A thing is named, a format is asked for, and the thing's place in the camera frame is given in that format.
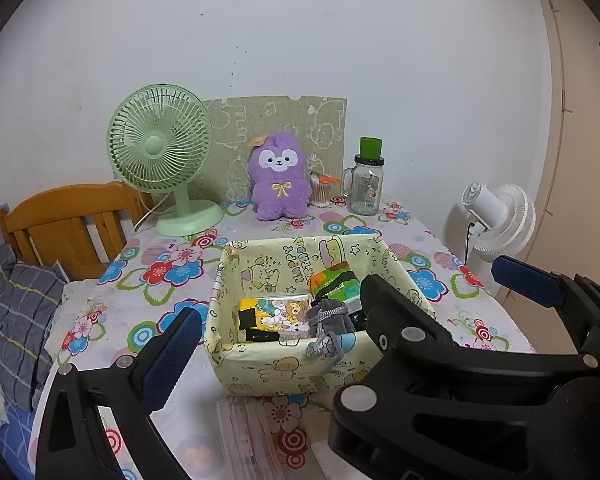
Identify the stack of clear plastic sleeves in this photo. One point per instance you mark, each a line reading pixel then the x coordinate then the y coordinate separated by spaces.
pixel 250 435

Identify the purple plush toy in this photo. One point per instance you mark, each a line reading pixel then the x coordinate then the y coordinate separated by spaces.
pixel 278 190

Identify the printed green cardboard sheet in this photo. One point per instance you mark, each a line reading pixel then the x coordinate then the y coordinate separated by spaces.
pixel 235 125

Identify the grey plaid pillow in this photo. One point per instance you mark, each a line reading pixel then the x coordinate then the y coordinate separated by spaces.
pixel 20 320

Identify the green plastic cylinder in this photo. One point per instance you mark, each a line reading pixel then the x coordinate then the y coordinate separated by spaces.
pixel 371 147

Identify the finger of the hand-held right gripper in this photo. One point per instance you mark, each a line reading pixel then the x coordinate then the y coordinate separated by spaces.
pixel 395 320
pixel 527 280

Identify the white standing fan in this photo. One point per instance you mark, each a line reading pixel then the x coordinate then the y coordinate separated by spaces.
pixel 505 215

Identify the green orange tissue pack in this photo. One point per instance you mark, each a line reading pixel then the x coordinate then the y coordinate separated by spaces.
pixel 335 282

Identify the green desk fan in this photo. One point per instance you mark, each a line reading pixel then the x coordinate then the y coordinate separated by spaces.
pixel 155 145

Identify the glass mug jar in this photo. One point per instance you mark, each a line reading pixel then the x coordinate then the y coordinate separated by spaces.
pixel 365 190

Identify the cotton swab jar orange lid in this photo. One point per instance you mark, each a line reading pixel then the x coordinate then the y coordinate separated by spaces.
pixel 321 192

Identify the cartoon printed yellow tissue pack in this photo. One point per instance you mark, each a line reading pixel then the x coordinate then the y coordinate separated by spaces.
pixel 275 317

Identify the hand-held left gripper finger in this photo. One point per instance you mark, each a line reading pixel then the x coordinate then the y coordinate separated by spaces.
pixel 172 360

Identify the blue bedsheet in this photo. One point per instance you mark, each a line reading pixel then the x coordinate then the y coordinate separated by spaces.
pixel 15 445

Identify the beige door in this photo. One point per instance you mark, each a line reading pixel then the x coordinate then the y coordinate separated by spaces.
pixel 580 135

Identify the yellow printed fabric storage box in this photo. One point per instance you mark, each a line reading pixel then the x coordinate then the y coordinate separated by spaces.
pixel 270 370

